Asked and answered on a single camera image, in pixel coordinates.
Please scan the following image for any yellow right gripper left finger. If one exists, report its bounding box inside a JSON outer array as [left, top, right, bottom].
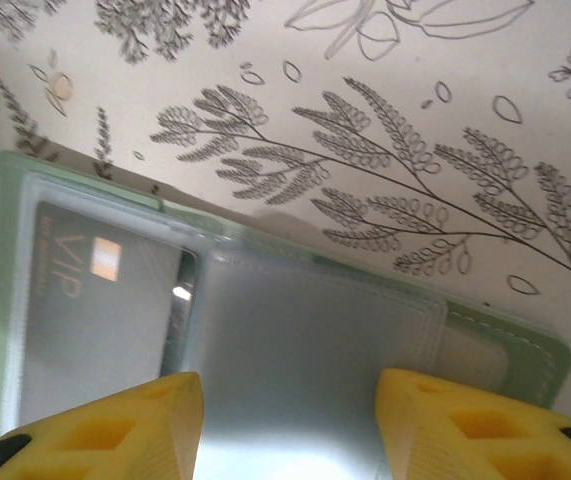
[[0, 372, 205, 480]]

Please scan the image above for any black VIP credit card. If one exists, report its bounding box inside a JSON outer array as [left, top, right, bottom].
[[14, 199, 200, 426]]

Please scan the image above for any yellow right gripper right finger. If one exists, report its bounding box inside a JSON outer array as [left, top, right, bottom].
[[375, 368, 571, 480]]

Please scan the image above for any sage green card holder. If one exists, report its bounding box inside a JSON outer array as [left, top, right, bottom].
[[0, 149, 571, 480]]

